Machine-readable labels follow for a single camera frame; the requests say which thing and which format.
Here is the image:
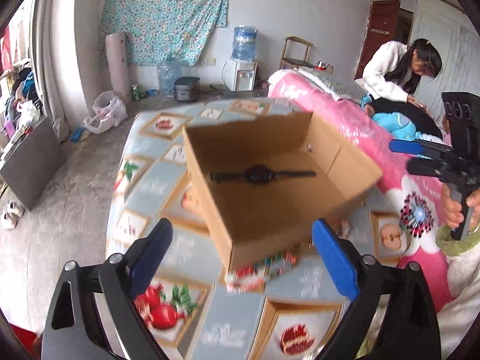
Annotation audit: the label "multicolour bead bracelet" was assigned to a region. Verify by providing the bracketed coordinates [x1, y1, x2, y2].
[224, 248, 301, 293]

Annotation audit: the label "right hand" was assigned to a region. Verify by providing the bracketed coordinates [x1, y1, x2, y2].
[441, 184, 480, 232]

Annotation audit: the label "baby in blue clothes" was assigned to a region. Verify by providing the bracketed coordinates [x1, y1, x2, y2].
[360, 95, 443, 144]

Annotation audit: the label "pink floral blanket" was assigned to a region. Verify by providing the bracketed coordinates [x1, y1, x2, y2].
[268, 70, 454, 311]

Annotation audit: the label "fruit pattern tablecloth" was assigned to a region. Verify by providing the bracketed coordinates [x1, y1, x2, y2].
[106, 100, 408, 359]

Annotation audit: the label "green fuzzy sleeve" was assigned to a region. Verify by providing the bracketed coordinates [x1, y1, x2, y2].
[436, 225, 479, 258]

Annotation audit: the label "woman in white sweater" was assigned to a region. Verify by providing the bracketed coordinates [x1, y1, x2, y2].
[356, 38, 443, 111]

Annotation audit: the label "brown wooden door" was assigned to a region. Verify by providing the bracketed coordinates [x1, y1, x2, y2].
[354, 0, 400, 79]

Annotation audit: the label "white shoes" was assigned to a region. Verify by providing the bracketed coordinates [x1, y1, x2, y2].
[1, 200, 25, 230]

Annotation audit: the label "brown cardboard box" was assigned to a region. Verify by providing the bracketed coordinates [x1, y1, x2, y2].
[183, 112, 383, 272]

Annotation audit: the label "black wrist watch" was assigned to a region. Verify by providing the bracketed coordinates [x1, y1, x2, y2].
[210, 164, 317, 185]

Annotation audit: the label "grey flat board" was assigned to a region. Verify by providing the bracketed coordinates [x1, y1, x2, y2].
[1, 117, 67, 211]

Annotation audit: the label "white plastic bag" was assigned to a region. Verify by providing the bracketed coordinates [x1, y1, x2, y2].
[83, 90, 128, 135]

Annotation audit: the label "green drink can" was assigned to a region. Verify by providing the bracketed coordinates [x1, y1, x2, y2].
[131, 85, 142, 101]

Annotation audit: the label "white water dispenser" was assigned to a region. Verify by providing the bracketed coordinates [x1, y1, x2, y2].
[221, 58, 257, 92]

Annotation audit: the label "hanging clothes rack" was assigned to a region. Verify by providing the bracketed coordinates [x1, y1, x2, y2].
[1, 26, 44, 148]

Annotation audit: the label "grey rice cooker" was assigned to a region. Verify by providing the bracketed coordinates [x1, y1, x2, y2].
[174, 76, 200, 102]

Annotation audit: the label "clear plastic water jug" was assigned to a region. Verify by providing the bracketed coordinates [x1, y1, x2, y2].
[157, 59, 183, 97]

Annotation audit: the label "teal floral hanging cloth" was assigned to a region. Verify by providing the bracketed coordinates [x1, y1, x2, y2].
[98, 0, 229, 66]

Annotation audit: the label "grey curtain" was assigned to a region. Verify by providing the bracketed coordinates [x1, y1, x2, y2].
[30, 0, 88, 141]

